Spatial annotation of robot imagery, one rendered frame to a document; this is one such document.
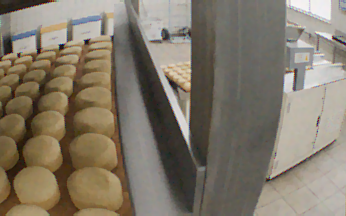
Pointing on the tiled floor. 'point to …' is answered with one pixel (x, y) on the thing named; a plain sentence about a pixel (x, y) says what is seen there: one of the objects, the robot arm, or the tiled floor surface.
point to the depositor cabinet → (309, 120)
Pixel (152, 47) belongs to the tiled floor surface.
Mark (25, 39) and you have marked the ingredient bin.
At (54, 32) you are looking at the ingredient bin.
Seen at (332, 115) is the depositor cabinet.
